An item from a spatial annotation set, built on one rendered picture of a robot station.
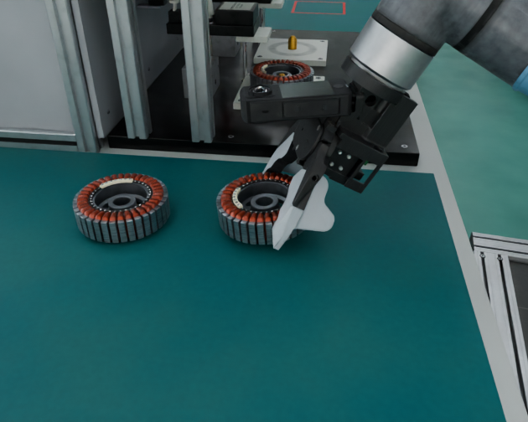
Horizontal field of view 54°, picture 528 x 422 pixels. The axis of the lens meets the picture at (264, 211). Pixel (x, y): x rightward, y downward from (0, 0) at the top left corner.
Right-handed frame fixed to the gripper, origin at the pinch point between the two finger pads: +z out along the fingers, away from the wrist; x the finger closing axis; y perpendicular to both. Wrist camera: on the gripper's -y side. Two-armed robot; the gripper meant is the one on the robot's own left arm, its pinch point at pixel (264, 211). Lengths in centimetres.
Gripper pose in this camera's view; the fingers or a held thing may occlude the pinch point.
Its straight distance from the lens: 61.3
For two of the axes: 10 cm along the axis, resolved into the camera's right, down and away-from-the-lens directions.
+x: -1.0, -5.6, 8.2
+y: 8.7, 3.6, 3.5
